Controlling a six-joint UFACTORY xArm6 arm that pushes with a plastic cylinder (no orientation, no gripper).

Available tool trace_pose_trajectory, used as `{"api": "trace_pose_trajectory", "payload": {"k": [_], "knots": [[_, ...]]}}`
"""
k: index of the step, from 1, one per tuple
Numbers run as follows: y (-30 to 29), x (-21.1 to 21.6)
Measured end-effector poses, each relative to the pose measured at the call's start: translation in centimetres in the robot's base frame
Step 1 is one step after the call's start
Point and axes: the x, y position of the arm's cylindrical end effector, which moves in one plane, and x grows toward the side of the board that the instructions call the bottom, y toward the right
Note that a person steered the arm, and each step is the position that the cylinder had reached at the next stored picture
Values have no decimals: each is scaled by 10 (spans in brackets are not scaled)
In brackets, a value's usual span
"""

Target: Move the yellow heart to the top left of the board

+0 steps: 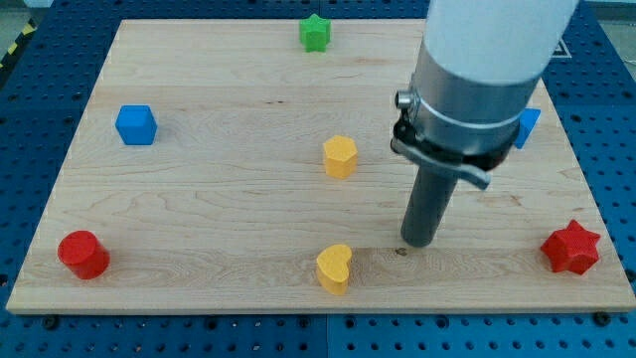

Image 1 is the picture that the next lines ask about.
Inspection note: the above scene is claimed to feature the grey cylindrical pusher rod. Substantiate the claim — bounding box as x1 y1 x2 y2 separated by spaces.
400 168 457 248

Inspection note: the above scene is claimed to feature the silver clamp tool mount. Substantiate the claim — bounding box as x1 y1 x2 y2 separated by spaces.
391 44 539 190

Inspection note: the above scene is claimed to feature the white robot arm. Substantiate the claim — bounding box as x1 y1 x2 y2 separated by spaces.
391 0 578 247

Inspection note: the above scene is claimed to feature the yellow heart block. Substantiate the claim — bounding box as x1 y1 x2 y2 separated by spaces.
316 244 353 295

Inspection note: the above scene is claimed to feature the wooden board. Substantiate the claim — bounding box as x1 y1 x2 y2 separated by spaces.
7 19 635 315

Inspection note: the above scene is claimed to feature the blue triangle block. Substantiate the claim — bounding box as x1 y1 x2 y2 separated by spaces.
514 108 541 149

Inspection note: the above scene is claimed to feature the yellow hexagon block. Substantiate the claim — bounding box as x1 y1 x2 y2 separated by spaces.
323 135 358 179

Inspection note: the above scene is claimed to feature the red star block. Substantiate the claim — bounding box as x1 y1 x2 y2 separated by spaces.
540 220 601 275

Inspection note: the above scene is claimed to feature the green star block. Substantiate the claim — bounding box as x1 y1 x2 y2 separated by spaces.
299 14 331 53

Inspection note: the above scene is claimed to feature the blue cube block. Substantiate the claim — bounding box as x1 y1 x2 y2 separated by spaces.
115 104 157 145

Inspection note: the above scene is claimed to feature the red cylinder block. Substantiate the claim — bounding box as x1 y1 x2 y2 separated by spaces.
58 231 110 279

